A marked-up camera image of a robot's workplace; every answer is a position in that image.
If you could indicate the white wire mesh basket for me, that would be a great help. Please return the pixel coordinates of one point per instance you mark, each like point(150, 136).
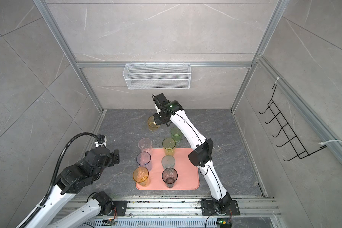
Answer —
point(157, 76)

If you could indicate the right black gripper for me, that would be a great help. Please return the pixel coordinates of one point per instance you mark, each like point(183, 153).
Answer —
point(157, 121)

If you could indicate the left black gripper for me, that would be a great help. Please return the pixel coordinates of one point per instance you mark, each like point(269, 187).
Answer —
point(112, 161)

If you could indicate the dark grey plastic cup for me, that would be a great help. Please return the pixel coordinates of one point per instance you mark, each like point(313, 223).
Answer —
point(169, 176)

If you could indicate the teal plastic cup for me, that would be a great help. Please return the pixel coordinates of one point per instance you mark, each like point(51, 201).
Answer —
point(168, 161)

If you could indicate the tall yellow plastic cup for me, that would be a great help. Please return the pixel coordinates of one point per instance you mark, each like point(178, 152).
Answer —
point(141, 176)

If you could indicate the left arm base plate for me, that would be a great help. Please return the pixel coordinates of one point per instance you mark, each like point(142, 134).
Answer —
point(120, 207)

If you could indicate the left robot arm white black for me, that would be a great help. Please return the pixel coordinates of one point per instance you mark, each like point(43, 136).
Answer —
point(66, 184)

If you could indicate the blue plastic cup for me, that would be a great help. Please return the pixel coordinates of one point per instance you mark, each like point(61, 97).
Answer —
point(144, 159)

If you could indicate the short green plastic cup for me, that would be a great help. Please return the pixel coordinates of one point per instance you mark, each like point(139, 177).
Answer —
point(176, 134)

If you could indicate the short yellow plastic cup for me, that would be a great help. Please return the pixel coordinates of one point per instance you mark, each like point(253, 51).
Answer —
point(152, 126)

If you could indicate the tall green plastic cup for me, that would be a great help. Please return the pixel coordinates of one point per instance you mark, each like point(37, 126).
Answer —
point(169, 145)

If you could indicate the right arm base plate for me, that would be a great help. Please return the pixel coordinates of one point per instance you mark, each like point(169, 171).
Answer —
point(209, 207)

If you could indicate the black wire hook rack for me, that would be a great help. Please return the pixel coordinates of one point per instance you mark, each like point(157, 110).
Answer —
point(286, 129)

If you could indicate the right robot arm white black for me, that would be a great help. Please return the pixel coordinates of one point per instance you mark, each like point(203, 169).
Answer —
point(201, 157)

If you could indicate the pink tray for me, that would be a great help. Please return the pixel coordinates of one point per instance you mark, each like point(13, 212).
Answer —
point(188, 174)

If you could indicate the clear plastic cup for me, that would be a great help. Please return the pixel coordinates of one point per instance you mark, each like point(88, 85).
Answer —
point(145, 145)

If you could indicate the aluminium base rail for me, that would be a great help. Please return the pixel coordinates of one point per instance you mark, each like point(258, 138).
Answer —
point(155, 212)

